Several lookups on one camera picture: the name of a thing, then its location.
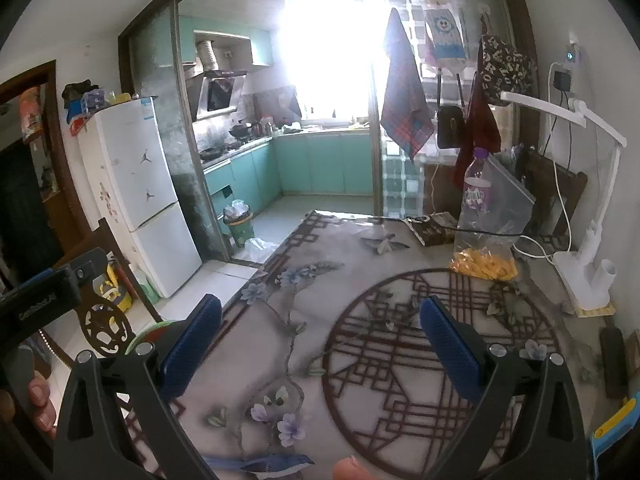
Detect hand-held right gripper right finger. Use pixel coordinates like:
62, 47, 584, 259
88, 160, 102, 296
419, 296, 586, 480

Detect white desk lamp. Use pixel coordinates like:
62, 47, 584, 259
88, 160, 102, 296
500, 91, 628, 311

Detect purple cap water bottle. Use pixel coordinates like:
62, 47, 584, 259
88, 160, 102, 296
457, 147, 493, 241

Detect white wall device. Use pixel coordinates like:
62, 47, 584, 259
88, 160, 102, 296
562, 35, 583, 68

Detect zip bag of yellow snacks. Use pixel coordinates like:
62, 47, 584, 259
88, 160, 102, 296
448, 152, 536, 282

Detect red basin with green rim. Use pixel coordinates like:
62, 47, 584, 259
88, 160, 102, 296
125, 320, 176, 356

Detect dark wooden chair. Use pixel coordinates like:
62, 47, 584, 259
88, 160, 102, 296
515, 145, 588, 241

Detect silver vent duct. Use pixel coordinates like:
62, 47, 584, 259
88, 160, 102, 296
196, 40, 217, 72

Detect carved wooden chair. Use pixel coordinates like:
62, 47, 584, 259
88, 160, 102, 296
40, 217, 166, 366

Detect blue yellow toy board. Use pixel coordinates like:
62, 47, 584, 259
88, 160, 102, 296
590, 395, 636, 476

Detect red wall hanging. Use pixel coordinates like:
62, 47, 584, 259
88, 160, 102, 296
19, 86, 43, 136

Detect teal lower kitchen cabinets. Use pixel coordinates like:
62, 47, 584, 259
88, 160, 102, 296
202, 130, 376, 223

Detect dark rectangular block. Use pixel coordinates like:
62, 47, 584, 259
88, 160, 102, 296
600, 327, 630, 400

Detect black lettered bag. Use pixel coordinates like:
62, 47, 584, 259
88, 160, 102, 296
480, 34, 538, 107

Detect green plastic jug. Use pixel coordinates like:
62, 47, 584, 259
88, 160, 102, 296
135, 265, 160, 306

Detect wooden coaster board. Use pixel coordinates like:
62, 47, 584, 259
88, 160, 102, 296
574, 301, 616, 319

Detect plaid towel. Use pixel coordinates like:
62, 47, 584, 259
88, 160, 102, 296
379, 7, 436, 163

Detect teal upper kitchen cabinets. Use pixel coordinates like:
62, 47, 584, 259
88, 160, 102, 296
179, 15, 273, 68

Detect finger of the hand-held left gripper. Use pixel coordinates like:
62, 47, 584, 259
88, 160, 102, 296
54, 247, 109, 302
0, 267, 56, 307

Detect person's right hand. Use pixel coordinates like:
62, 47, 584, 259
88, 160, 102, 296
332, 455, 375, 480

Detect yellow plastic toy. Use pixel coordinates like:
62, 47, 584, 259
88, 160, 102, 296
100, 260, 133, 311

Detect green trash can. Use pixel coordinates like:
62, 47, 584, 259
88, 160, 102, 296
222, 200, 256, 248

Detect frosted glass sliding door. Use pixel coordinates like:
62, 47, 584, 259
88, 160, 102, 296
119, 0, 233, 263

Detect range hood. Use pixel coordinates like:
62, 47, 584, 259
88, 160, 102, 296
192, 69, 249, 121

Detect teal kitchen cabinets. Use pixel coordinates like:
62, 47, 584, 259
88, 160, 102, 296
179, 15, 273, 68
202, 130, 376, 223

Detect white refrigerator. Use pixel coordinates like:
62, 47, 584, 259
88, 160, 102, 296
77, 95, 203, 300

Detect black handbag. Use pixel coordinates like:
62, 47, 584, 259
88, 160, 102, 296
436, 72, 466, 150

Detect white plastic bag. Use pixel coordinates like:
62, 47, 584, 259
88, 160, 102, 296
245, 237, 281, 263

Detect dark red cloth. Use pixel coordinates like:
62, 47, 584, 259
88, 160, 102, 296
452, 70, 502, 190

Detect black cable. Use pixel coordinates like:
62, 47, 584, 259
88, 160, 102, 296
406, 216, 526, 239

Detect dark green cloth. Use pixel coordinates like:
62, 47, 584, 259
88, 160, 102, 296
61, 80, 98, 108

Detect blue white hanging pouch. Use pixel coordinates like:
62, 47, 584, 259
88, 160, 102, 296
422, 0, 471, 68

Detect white cable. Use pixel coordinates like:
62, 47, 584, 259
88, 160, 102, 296
512, 62, 576, 260

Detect person's left hand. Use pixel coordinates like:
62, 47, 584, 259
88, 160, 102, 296
27, 377, 60, 440

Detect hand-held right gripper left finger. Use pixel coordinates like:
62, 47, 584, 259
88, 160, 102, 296
52, 294, 223, 480

